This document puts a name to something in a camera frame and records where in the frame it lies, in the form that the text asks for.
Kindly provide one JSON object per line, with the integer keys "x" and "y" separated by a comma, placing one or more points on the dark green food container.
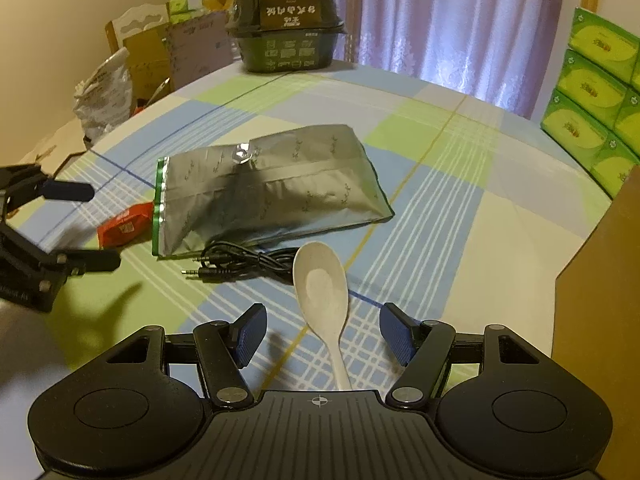
{"x": 284, "y": 35}

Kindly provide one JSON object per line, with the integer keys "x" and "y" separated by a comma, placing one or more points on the crumpled plastic bag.
{"x": 105, "y": 100}

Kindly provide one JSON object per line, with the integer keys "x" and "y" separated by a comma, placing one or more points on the red candy wrapper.
{"x": 126, "y": 226}

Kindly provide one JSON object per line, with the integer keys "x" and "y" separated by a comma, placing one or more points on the white plastic spoon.
{"x": 322, "y": 294}

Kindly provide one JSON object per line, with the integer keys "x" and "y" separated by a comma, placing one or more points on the silver foil pouch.
{"x": 288, "y": 184}

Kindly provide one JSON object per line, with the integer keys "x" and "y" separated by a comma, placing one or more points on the purple curtain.
{"x": 495, "y": 50}

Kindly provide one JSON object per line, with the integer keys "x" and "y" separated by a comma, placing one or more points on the checked tablecloth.
{"x": 445, "y": 205}

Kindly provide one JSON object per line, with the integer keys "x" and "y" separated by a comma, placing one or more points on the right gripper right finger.
{"x": 422, "y": 349}

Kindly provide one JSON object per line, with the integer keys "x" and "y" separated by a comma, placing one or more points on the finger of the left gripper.
{"x": 67, "y": 191}
{"x": 81, "y": 261}

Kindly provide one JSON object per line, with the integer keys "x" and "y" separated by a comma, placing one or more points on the green tissue pack stack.
{"x": 593, "y": 111}

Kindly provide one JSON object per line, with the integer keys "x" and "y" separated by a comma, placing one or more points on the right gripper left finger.
{"x": 223, "y": 349}

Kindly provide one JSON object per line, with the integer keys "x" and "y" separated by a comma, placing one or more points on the cardboard boxes in corner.
{"x": 171, "y": 45}

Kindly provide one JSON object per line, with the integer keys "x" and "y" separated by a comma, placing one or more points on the brown cardboard box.
{"x": 596, "y": 324}

